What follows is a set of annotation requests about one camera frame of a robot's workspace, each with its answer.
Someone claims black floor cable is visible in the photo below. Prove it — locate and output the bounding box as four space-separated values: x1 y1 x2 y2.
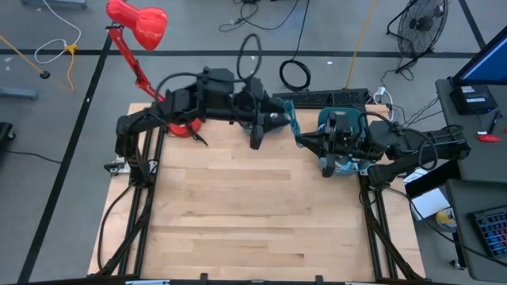
219 0 301 32

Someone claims black aluminium table frame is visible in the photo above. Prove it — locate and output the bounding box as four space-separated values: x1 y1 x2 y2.
87 101 429 285

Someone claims small teal plastic bin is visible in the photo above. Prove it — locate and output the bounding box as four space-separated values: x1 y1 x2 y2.
240 97 289 134

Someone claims black pen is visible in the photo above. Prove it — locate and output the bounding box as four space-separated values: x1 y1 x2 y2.
486 109 503 135

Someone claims black coiled hanging cable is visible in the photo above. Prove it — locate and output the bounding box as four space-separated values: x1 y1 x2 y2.
278 0 312 93

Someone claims large teal plastic bin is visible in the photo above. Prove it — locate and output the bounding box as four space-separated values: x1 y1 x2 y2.
316 106 373 177

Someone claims grey metal floor base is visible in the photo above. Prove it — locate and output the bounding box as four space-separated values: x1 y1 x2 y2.
19 0 89 9

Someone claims yellow hanging cable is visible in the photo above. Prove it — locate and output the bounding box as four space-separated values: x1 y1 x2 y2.
345 0 379 89

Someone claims grey floor bar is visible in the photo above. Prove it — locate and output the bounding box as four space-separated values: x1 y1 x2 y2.
0 87 40 101

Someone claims white power adapter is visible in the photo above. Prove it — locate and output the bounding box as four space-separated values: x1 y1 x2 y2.
372 85 395 123

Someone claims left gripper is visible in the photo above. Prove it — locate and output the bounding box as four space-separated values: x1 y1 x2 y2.
233 77 292 150

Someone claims red desk lamp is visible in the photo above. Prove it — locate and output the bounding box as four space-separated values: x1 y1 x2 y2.
105 0 210 146

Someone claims black floor fan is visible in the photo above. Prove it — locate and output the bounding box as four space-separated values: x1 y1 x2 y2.
386 0 450 75

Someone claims white floor cable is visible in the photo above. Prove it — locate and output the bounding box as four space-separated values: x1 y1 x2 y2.
34 0 82 65

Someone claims dark grey desk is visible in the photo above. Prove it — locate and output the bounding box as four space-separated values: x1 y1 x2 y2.
445 177 507 283
434 77 507 184

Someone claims teal cable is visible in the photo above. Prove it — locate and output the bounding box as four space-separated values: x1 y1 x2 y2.
282 98 305 148

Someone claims black floor case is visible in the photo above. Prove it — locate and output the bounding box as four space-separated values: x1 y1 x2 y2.
0 121 17 146

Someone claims yellow cord with clamp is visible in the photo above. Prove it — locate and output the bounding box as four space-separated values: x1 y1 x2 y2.
0 34 79 93

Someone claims keyboard with coloured keys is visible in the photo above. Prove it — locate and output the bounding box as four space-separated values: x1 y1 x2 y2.
469 205 507 260

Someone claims black box with labels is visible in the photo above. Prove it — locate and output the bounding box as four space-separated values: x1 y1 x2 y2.
449 77 499 116

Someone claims white box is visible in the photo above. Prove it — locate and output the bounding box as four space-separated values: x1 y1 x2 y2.
403 168 452 222

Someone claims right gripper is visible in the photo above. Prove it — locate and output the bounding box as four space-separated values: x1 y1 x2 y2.
295 112 372 178

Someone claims computer monitor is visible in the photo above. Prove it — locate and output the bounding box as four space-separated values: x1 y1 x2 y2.
452 25 507 86

